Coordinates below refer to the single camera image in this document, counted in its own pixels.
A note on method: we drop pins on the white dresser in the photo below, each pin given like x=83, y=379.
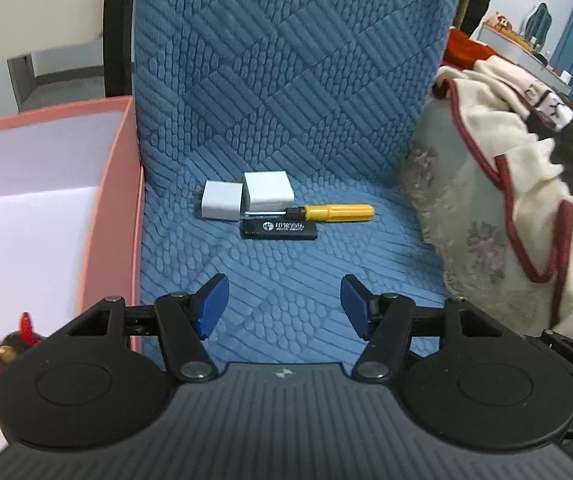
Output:
x=521, y=55

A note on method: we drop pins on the cream blanket with red trim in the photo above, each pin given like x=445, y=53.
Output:
x=526, y=125

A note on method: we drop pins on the white charger with prongs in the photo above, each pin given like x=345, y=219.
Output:
x=219, y=200

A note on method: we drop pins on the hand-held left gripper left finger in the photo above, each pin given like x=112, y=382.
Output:
x=214, y=305

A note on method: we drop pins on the black lighter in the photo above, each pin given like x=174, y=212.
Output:
x=279, y=229

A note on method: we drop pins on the floral quilted cushion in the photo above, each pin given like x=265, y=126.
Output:
x=446, y=180

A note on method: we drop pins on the black chair frame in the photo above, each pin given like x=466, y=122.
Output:
x=116, y=25

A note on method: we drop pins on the white cube charger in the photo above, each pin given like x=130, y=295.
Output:
x=269, y=190

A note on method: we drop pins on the white vanity mirror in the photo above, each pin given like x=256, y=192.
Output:
x=538, y=22

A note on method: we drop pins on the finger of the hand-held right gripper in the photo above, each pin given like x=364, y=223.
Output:
x=568, y=355

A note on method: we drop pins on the red cloth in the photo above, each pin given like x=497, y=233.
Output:
x=466, y=47

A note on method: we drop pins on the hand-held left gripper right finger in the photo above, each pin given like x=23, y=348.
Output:
x=355, y=305

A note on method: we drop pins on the blue textured chair cover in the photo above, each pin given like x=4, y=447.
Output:
x=286, y=85

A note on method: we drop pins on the pink storage box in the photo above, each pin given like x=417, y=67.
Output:
x=41, y=220

